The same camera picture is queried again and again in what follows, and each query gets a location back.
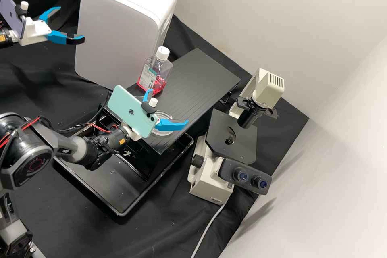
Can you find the petri dish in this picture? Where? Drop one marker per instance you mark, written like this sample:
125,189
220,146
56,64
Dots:
139,97

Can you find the cream microscope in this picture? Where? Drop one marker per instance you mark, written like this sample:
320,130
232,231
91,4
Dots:
217,164

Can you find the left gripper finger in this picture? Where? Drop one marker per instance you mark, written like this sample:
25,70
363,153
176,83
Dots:
59,38
47,14

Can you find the right wrist camera phone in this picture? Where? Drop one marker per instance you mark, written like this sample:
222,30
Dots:
128,110

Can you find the white box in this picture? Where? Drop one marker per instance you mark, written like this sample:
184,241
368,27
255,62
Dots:
121,28

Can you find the wrist camera phone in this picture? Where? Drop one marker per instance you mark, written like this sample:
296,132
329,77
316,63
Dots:
10,10
128,110

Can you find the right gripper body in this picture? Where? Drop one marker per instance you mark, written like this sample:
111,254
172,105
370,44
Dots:
135,135

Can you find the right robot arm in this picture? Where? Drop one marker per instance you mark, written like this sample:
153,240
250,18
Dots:
28,149

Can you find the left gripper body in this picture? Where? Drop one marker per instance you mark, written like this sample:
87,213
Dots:
34,30

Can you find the black tray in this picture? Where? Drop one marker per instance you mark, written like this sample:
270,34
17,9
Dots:
121,185

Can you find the red liquid bottle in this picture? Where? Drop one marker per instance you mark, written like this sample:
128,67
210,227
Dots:
154,73

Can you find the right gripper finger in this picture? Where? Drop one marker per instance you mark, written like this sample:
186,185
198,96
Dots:
169,125
147,94

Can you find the black platform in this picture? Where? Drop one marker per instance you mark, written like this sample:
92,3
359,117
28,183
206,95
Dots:
196,85

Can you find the left wrist camera phone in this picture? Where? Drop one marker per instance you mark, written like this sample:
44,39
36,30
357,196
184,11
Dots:
10,10

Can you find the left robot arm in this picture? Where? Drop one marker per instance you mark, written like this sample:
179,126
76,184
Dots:
6,38

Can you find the petri dish lid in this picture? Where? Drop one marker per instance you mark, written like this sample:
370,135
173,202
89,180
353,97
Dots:
164,135

